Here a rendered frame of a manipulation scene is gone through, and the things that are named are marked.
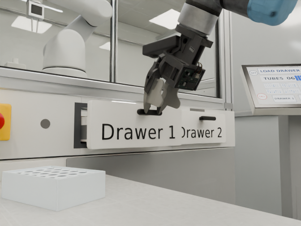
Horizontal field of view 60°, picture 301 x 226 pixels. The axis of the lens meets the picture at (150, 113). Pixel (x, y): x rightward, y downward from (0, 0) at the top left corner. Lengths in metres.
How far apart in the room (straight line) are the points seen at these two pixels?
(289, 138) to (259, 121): 0.99
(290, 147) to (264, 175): 1.00
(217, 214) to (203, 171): 0.65
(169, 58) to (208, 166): 0.54
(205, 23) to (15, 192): 0.43
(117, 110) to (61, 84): 0.15
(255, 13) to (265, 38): 1.91
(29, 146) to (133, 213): 0.36
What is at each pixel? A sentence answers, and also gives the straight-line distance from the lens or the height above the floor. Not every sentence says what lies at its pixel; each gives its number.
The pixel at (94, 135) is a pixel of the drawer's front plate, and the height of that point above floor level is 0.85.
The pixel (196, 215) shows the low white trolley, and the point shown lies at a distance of 0.32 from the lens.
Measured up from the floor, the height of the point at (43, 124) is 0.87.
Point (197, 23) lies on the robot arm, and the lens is 0.55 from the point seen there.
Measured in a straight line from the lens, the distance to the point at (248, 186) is 2.41.
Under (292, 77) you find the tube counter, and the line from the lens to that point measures 1.40.
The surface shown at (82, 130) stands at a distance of 0.66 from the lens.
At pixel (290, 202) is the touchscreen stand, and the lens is 1.39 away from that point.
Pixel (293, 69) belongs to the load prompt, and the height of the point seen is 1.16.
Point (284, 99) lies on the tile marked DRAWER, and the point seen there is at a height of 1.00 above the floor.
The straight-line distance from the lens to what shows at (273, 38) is 2.38.
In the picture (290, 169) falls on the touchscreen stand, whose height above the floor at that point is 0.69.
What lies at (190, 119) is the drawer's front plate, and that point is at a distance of 0.89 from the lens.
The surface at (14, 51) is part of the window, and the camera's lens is 0.67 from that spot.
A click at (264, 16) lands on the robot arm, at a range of 0.50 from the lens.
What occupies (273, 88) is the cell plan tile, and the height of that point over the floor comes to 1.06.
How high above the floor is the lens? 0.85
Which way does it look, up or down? 5 degrees up
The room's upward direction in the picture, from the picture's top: straight up
